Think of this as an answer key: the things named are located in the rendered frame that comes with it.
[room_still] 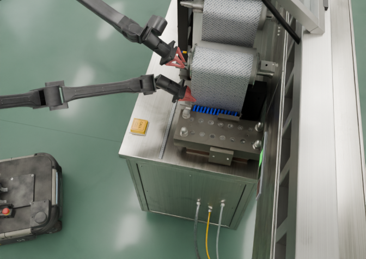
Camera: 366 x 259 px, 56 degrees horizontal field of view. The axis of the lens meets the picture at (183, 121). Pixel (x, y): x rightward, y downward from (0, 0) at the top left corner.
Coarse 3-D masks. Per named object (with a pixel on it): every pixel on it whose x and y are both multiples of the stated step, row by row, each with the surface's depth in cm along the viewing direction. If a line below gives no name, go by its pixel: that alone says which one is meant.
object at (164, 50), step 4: (160, 40) 136; (160, 44) 135; (164, 44) 136; (168, 44) 142; (172, 44) 138; (156, 48) 136; (160, 48) 135; (164, 48) 136; (168, 48) 137; (172, 48) 138; (156, 52) 137; (160, 52) 136; (164, 52) 136; (168, 52) 137; (160, 56) 139; (164, 56) 138; (168, 56) 135; (160, 60) 140; (164, 60) 136; (168, 60) 136; (160, 64) 139
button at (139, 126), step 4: (136, 120) 167; (140, 120) 167; (144, 120) 167; (132, 124) 166; (136, 124) 166; (140, 124) 166; (144, 124) 166; (132, 128) 165; (136, 128) 165; (140, 128) 165; (144, 128) 165; (136, 132) 166; (140, 132) 165; (144, 132) 165
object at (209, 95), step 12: (192, 84) 147; (204, 84) 146; (192, 96) 154; (204, 96) 153; (216, 96) 151; (228, 96) 149; (240, 96) 147; (216, 108) 158; (228, 108) 156; (240, 108) 154
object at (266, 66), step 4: (260, 64) 139; (264, 64) 138; (268, 64) 138; (272, 64) 138; (260, 68) 137; (264, 68) 137; (268, 68) 137; (272, 68) 137; (264, 72) 138; (268, 72) 137; (272, 72) 137
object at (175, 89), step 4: (172, 80) 151; (184, 80) 154; (172, 84) 150; (176, 84) 151; (180, 84) 154; (168, 88) 150; (172, 88) 150; (176, 88) 150; (180, 88) 151; (168, 92) 152; (172, 92) 151; (176, 92) 151; (180, 92) 150; (176, 96) 151; (180, 96) 149; (172, 100) 153
